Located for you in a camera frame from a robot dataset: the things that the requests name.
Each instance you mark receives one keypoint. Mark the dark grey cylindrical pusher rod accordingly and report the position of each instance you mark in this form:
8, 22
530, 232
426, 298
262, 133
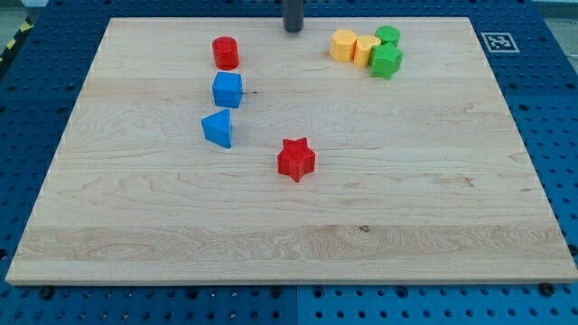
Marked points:
293, 15

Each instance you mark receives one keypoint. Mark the yellow heart block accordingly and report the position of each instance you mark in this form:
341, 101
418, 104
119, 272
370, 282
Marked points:
363, 49

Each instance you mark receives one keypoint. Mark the yellow hexagon block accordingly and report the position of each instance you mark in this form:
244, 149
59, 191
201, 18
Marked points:
343, 45

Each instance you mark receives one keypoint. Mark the red cylinder block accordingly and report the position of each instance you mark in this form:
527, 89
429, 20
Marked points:
225, 52

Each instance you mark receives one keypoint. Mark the green cylinder block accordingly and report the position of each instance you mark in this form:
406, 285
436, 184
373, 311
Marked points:
388, 34

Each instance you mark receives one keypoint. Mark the blue cube block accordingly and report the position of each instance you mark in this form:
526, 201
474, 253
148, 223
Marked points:
227, 89

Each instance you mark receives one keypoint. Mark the green star block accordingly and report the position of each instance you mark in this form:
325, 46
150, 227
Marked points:
385, 60

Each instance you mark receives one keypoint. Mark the blue triangle block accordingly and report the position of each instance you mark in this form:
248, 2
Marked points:
217, 128

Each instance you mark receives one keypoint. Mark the red star block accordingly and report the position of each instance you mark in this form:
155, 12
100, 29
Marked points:
296, 159

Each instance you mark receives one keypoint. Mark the light wooden board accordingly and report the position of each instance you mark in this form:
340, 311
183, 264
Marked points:
419, 179

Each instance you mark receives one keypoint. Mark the white fiducial marker tag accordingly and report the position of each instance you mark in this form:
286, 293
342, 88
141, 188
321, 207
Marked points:
499, 42

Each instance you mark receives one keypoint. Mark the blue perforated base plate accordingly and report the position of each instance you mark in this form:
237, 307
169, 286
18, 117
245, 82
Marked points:
38, 92

